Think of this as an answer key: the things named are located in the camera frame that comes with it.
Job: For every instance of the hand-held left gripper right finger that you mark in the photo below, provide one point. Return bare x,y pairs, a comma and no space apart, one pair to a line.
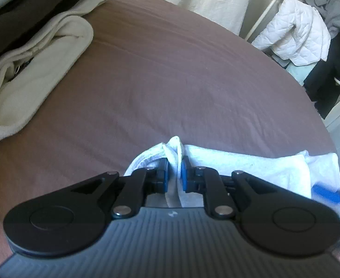
184,176

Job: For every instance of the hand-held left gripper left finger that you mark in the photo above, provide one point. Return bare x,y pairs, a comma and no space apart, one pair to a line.
165,176

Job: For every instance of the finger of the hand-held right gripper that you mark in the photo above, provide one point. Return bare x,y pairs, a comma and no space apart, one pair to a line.
328,194

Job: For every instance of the light grey garment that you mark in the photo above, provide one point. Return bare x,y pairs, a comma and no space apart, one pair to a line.
245,165

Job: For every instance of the black hanging garment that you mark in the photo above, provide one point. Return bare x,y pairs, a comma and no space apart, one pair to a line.
332,72

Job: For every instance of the light teal cloth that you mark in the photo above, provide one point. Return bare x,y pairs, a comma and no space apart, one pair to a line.
296,73

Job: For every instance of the cream fleece garment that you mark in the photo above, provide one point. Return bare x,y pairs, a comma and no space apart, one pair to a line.
28,92

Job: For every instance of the white quilted jacket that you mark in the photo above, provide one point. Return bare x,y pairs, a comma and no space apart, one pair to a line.
297,29

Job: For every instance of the white rack pole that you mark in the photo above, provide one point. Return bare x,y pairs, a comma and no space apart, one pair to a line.
268,8

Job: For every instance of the dark brown folded garment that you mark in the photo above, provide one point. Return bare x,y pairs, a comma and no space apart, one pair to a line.
22,17

